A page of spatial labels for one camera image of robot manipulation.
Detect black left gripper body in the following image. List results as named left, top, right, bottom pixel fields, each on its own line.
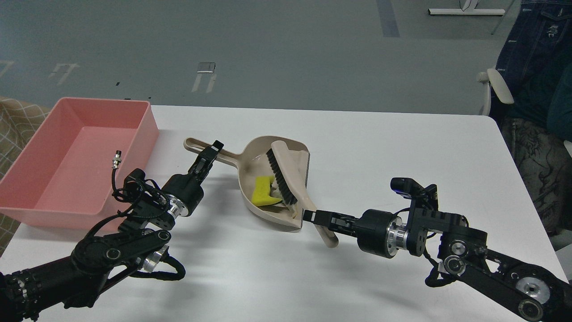
left=161, top=169, right=206, bottom=217

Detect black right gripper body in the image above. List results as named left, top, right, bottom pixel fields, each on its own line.
left=328, top=209, right=403, bottom=258

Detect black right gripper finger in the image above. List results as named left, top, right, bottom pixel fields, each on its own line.
left=303, top=209, right=333, bottom=226

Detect beige hand brush black bristles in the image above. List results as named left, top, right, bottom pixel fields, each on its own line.
left=266, top=140, right=317, bottom=225

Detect beige plastic dustpan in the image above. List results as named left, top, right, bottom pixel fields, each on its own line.
left=183, top=136, right=311, bottom=233

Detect yellow green sponge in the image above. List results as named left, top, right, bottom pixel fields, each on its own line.
left=250, top=176, right=280, bottom=207

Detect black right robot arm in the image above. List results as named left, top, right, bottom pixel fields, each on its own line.
left=303, top=178, right=572, bottom=322

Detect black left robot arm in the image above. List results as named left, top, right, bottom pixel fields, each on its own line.
left=1, top=141, right=223, bottom=322

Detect pink plastic bin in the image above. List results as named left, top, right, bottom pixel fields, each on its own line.
left=0, top=97, right=159, bottom=229

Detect person in green sweater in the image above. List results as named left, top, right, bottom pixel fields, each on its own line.
left=490, top=0, right=572, bottom=237

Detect white desk leg base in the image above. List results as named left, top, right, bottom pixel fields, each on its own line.
left=428, top=0, right=506, bottom=17

